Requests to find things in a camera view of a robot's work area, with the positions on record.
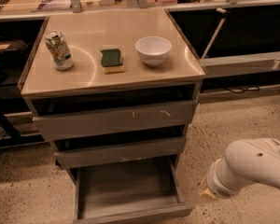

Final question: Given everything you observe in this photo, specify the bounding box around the black cable on floor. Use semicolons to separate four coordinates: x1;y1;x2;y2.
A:
224;85;261;94

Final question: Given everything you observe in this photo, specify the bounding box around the grey middle drawer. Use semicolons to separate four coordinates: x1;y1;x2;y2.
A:
55;125;186;169

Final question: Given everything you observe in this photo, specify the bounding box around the green yellow sponge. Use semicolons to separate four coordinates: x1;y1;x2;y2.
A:
101;49;124;74

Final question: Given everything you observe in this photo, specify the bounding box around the crushed soda can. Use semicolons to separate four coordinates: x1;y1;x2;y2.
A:
45;31;74;71

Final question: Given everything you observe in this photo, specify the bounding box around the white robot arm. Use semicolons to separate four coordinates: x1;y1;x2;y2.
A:
199;138;280;199

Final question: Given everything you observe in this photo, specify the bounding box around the white bowl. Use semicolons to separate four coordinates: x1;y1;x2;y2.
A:
135;36;172;67

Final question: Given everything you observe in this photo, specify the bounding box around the grey top drawer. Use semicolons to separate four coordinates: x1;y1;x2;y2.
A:
27;85;200;142

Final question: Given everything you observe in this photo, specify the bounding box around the grey drawer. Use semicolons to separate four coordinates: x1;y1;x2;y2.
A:
27;85;200;142
55;125;186;169
73;157;192;224

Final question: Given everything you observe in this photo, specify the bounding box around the grey drawer cabinet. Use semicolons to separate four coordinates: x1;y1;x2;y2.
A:
21;8;204;224

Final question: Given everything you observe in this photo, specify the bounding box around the grey metal beam right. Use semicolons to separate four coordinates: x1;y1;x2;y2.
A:
200;51;280;78

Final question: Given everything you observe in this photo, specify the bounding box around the grey bottom drawer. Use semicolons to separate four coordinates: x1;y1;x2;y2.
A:
73;157;192;224

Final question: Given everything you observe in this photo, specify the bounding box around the dark object left shelf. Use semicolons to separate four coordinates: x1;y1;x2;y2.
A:
0;39;28;59

